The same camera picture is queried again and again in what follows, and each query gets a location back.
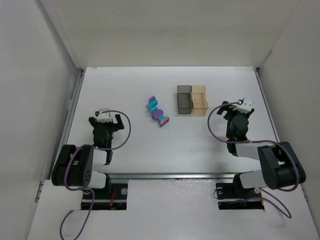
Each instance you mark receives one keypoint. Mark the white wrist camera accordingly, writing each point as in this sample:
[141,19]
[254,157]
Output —
[103,115]
[244,106]

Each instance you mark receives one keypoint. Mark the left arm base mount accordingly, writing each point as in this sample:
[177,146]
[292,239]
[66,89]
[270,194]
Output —
[111,198]

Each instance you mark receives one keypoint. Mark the teal lego brick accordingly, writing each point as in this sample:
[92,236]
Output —
[153,106]

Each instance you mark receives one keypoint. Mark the orange transparent container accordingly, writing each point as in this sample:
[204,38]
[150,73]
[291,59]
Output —
[199,100]

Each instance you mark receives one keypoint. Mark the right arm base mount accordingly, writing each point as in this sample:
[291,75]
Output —
[232,197]

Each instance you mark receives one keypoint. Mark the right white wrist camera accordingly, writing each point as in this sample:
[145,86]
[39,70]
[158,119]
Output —
[244,106]

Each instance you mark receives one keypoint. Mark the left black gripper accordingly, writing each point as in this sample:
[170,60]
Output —
[105,125]

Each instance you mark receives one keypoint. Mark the grey transparent container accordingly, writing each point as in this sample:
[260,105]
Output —
[184,99]

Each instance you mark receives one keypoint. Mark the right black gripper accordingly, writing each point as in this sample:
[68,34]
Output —
[232,112]

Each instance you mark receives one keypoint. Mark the purple printed lego brick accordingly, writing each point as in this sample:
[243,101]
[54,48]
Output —
[162,120]

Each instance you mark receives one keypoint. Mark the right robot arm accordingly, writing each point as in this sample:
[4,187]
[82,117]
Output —
[279,164]

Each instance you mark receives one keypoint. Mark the aluminium rail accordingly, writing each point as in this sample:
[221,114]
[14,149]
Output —
[170,176]

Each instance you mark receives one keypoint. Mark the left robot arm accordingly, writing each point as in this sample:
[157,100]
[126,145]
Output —
[74,165]

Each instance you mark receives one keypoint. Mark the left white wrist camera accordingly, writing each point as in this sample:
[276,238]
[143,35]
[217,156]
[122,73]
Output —
[103,115]

